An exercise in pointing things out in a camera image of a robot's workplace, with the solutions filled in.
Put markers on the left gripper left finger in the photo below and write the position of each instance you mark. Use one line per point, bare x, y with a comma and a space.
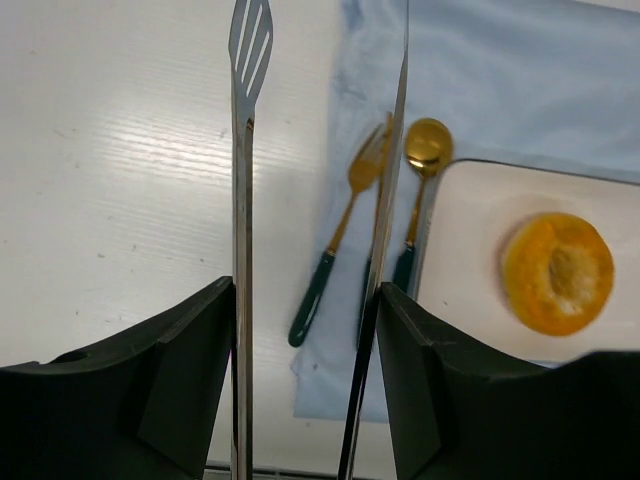
140, 404

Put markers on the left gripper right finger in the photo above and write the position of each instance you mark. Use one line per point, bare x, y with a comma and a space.
460, 409

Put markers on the orange round bagel bread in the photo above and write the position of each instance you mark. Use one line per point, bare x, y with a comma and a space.
557, 273

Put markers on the silver metal tongs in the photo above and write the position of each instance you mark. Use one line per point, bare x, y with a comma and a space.
249, 45

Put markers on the white rectangular plate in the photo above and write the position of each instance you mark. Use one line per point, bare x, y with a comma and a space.
477, 205

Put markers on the light blue cloth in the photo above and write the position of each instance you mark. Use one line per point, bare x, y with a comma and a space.
551, 84

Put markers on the gold spoon green handle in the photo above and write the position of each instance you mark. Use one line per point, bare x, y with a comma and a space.
429, 149

